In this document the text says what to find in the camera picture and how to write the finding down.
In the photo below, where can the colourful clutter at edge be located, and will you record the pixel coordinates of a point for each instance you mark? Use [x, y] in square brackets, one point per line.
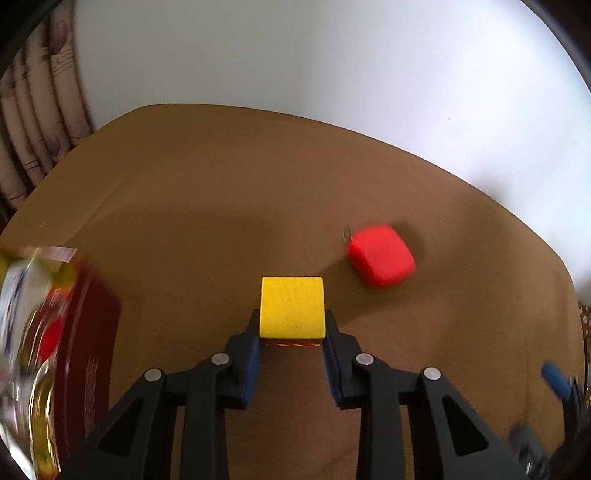
[585, 318]

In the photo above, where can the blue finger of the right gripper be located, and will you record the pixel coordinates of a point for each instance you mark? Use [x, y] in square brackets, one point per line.
[554, 378]

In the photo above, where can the beige patterned curtain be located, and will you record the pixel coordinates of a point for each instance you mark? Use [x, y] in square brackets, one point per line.
[43, 109]

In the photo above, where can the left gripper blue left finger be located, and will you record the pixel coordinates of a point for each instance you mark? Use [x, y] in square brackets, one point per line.
[240, 378]

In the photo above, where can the red gold tin box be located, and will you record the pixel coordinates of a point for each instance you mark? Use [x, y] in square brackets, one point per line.
[80, 321]

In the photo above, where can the yellow wooden cube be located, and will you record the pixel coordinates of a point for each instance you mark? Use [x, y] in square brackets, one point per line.
[292, 311]

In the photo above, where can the red rounded cube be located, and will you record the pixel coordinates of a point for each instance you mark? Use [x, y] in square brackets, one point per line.
[380, 257]

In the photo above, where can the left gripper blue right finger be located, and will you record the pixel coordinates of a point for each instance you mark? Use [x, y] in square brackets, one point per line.
[339, 351]

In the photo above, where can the clear box white label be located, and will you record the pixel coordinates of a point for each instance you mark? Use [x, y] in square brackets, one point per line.
[26, 382]

